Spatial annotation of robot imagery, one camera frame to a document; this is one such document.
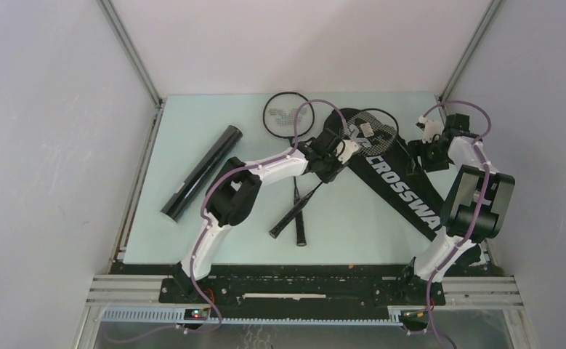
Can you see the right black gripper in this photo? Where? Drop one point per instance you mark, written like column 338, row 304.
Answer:
column 417, row 148

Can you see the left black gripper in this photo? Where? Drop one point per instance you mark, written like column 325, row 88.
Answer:
column 328, row 177

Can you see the black racket bag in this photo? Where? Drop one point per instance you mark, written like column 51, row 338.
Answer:
column 396, row 178

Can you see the black racket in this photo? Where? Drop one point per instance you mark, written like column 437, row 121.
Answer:
column 287, row 115
column 375, row 131

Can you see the black shuttlecock tube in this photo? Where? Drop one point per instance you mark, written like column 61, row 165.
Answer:
column 197, row 178

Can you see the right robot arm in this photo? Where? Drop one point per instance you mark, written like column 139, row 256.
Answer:
column 473, row 210

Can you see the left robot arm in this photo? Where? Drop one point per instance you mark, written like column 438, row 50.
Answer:
column 231, row 197

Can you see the right controller board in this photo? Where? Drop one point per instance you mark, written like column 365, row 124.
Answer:
column 414, row 316

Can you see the controller board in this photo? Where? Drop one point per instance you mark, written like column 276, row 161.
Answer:
column 196, row 314
column 414, row 316

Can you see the left controller board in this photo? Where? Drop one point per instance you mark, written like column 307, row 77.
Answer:
column 196, row 314

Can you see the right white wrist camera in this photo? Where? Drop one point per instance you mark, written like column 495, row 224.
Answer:
column 432, row 129

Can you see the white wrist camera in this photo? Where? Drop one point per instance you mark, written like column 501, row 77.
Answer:
column 345, row 150
column 432, row 129

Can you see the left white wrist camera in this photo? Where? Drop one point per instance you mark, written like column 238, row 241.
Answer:
column 345, row 150

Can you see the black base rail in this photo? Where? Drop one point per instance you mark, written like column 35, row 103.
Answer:
column 285, row 292

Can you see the right aluminium frame post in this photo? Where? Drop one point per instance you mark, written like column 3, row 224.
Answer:
column 487, row 19

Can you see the aluminium frame post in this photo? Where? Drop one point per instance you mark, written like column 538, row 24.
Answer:
column 487, row 19
column 122, row 34

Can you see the left aluminium frame post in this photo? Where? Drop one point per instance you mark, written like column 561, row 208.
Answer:
column 122, row 34

